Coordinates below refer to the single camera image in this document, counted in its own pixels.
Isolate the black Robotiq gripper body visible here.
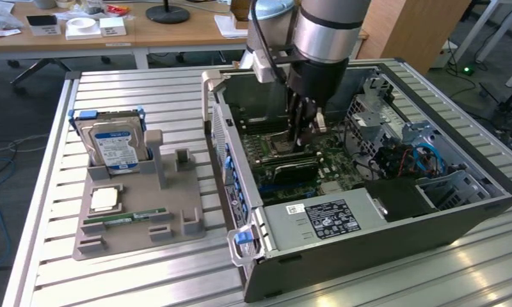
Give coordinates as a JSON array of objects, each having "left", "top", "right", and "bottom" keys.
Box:
[{"left": 285, "top": 58, "right": 349, "bottom": 106}]

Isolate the CPU socket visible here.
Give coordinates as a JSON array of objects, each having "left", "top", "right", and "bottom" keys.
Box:
[{"left": 268, "top": 130, "right": 297, "bottom": 157}]

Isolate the metal disk bay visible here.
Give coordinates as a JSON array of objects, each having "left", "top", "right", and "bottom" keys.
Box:
[{"left": 345, "top": 76, "right": 414, "bottom": 154}]

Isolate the green motherboard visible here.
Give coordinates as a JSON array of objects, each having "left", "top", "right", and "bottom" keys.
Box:
[{"left": 238, "top": 118, "right": 368, "bottom": 205}]

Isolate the black power plug block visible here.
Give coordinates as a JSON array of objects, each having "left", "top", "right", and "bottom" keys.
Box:
[{"left": 373, "top": 146, "right": 406, "bottom": 178}]

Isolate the white paper stack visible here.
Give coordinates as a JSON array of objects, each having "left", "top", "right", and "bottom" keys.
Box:
[{"left": 214, "top": 14, "right": 249, "bottom": 39}]

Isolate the wooden cabinet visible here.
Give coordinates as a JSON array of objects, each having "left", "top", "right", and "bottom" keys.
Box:
[{"left": 357, "top": 0, "right": 473, "bottom": 74}]

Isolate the brown cardboard box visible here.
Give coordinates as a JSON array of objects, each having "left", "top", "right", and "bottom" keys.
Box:
[{"left": 229, "top": 0, "right": 257, "bottom": 22}]

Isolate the grey power supply unit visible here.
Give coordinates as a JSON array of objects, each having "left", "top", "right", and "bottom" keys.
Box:
[{"left": 261, "top": 187, "right": 388, "bottom": 252}]

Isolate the black lamp base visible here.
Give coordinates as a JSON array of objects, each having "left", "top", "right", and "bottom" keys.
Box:
[{"left": 145, "top": 0, "right": 191, "bottom": 25}]

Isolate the grey parts rack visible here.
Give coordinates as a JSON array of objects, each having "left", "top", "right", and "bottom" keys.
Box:
[{"left": 70, "top": 129, "right": 207, "bottom": 262}]

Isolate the open grey PC case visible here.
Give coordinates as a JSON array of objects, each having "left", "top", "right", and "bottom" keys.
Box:
[{"left": 199, "top": 62, "right": 512, "bottom": 304}]

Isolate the hard disk with blue caddy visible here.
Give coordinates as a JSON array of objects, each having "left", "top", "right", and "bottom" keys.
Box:
[{"left": 67, "top": 107, "right": 147, "bottom": 175}]

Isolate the green RAM stick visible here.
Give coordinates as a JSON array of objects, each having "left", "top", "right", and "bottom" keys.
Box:
[{"left": 83, "top": 208, "right": 167, "bottom": 224}]

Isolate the silver CPU chip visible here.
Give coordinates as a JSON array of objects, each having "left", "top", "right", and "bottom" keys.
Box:
[{"left": 89, "top": 188, "right": 122, "bottom": 212}]

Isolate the small white box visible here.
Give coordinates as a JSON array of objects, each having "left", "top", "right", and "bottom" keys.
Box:
[{"left": 98, "top": 17, "right": 126, "bottom": 38}]

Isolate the red packet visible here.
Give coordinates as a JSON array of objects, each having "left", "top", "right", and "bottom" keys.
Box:
[{"left": 105, "top": 3, "right": 131, "bottom": 17}]

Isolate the white tape roll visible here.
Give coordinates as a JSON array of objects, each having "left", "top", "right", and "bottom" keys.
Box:
[{"left": 65, "top": 17, "right": 102, "bottom": 42}]

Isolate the black furniture leg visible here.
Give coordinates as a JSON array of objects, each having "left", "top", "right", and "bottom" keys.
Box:
[{"left": 10, "top": 57, "right": 73, "bottom": 94}]

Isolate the black and white box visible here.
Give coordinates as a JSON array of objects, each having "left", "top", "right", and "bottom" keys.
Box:
[{"left": 26, "top": 15, "right": 61, "bottom": 36}]

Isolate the wooden desk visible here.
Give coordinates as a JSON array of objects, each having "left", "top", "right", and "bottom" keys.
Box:
[{"left": 0, "top": 0, "right": 257, "bottom": 70}]

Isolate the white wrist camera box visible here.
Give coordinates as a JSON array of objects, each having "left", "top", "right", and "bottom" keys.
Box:
[{"left": 251, "top": 52, "right": 289, "bottom": 83}]

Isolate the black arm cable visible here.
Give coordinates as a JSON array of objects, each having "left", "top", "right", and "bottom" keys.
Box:
[{"left": 249, "top": 0, "right": 289, "bottom": 84}]

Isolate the blue disk wire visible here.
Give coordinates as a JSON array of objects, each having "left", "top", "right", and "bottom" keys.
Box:
[{"left": 410, "top": 143, "right": 446, "bottom": 177}]

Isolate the white switch box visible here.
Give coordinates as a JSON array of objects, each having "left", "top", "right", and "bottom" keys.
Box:
[{"left": 437, "top": 47, "right": 452, "bottom": 70}]

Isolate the white table frame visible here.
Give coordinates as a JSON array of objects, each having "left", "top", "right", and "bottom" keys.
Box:
[{"left": 452, "top": 0, "right": 512, "bottom": 87}]

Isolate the white floor cable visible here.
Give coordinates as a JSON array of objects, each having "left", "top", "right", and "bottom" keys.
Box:
[{"left": 0, "top": 134, "right": 47, "bottom": 153}]

